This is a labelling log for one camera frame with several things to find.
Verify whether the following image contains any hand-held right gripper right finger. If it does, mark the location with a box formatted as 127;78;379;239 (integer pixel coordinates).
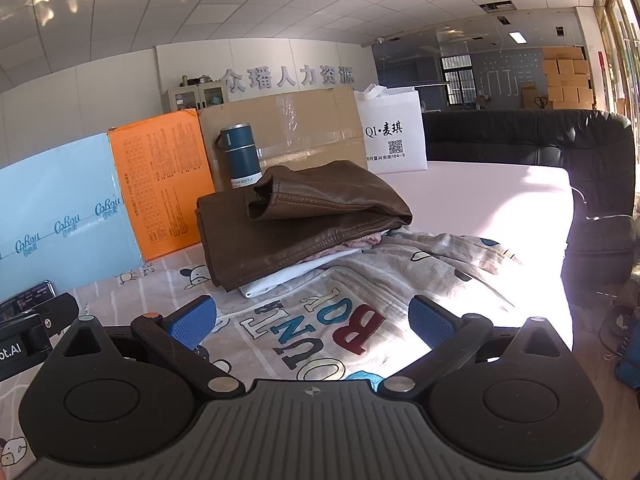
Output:
382;296;576;402

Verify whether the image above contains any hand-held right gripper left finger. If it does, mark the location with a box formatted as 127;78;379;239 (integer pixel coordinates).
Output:
55;295;246;403

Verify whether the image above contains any grey cartoon-print bed sheet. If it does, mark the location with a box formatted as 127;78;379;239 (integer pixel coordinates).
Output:
0;250;241;480

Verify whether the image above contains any beige letter-print cloth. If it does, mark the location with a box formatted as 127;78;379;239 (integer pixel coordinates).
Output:
212;232;573;391

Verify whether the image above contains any white folded cloth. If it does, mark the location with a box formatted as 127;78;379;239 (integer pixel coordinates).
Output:
239;255;326;299

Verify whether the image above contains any pink floral cloth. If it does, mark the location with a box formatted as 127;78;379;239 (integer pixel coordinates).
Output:
320;230;396;256

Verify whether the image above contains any brown leather jacket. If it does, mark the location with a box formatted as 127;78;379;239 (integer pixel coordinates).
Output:
195;160;414;293

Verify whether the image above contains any white mattress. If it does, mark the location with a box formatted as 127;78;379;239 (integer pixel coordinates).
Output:
395;160;576;348

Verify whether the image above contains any light blue cardboard box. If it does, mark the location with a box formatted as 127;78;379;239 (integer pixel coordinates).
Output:
0;132;147;303

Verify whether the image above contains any orange printed box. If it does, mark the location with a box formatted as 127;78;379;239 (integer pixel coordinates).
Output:
107;108;217;263

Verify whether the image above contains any dark blue thermos bottle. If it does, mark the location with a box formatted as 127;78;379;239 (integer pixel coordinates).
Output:
215;122;263;192

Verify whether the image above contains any black leather sofa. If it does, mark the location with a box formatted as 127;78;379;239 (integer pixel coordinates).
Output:
422;110;638;283

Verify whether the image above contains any white shopping bag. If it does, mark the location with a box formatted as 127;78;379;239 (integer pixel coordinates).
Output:
354;83;429;176

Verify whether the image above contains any pale glass-door cabinet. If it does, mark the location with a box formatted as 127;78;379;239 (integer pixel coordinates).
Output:
164;82;227;112

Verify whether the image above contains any brown cardboard box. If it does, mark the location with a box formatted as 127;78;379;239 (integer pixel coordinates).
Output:
197;86;369;193

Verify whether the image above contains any barred window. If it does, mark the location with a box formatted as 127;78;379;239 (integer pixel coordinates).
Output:
440;54;473;107

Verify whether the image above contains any stack of cardboard boxes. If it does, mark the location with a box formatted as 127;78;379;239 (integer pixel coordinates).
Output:
520;46;597;111

